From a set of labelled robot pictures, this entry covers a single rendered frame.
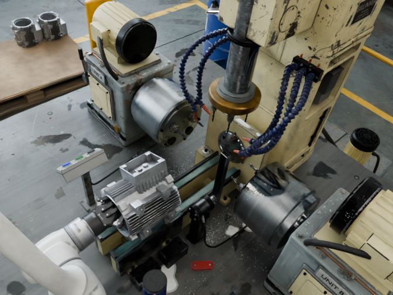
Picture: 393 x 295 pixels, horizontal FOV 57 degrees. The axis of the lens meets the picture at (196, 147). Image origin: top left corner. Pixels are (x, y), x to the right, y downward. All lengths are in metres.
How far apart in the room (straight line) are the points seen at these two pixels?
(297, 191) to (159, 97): 0.64
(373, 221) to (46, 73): 2.88
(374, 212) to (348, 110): 2.64
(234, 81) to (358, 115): 2.56
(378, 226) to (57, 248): 0.86
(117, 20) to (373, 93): 2.96
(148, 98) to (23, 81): 1.99
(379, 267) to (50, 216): 1.17
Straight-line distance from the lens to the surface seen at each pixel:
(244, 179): 1.55
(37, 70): 3.44
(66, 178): 1.33
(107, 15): 1.61
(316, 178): 1.79
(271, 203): 1.20
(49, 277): 0.95
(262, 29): 1.04
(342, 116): 3.54
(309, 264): 1.17
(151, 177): 1.17
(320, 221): 1.19
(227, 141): 1.49
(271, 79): 1.39
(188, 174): 1.50
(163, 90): 1.48
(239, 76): 1.16
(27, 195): 1.66
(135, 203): 1.14
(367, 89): 4.02
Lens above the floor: 2.09
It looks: 47 degrees down
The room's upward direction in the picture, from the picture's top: 8 degrees clockwise
